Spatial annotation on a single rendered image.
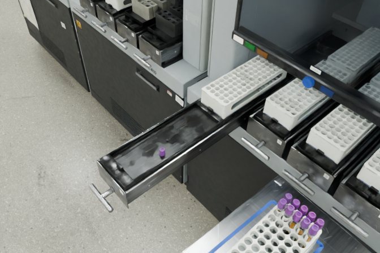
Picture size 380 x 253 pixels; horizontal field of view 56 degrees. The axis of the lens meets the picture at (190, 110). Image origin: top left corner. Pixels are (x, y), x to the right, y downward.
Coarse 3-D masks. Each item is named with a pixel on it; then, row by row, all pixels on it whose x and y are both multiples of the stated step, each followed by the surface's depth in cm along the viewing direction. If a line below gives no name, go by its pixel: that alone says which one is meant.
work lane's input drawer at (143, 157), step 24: (264, 96) 112; (168, 120) 102; (192, 120) 104; (216, 120) 103; (240, 120) 107; (144, 144) 97; (168, 144) 97; (192, 144) 97; (120, 168) 89; (144, 168) 91; (168, 168) 93; (96, 192) 92; (120, 192) 88; (144, 192) 91
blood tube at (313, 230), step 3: (312, 225) 67; (315, 225) 67; (309, 228) 68; (312, 228) 66; (315, 228) 67; (318, 228) 66; (309, 231) 67; (312, 231) 67; (315, 231) 66; (306, 234) 69; (309, 234) 68; (312, 234) 67; (315, 234) 67; (306, 237) 69; (309, 237) 69; (312, 237) 68; (306, 240) 70; (309, 240) 69; (300, 246) 73; (303, 246) 72
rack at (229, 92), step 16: (256, 64) 113; (272, 64) 113; (224, 80) 107; (240, 80) 108; (256, 80) 108; (272, 80) 114; (208, 96) 103; (224, 96) 104; (240, 96) 103; (256, 96) 109; (224, 112) 101
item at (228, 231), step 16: (272, 192) 85; (288, 192) 85; (240, 208) 82; (256, 208) 82; (272, 208) 82; (224, 224) 79; (240, 224) 79; (336, 224) 80; (208, 240) 76; (224, 240) 77; (320, 240) 77; (336, 240) 77; (352, 240) 77
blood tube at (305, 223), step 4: (304, 220) 68; (308, 220) 68; (300, 224) 69; (304, 224) 67; (308, 224) 67; (300, 228) 69; (304, 228) 68; (296, 232) 72; (300, 232) 70; (292, 240) 74; (296, 240) 73
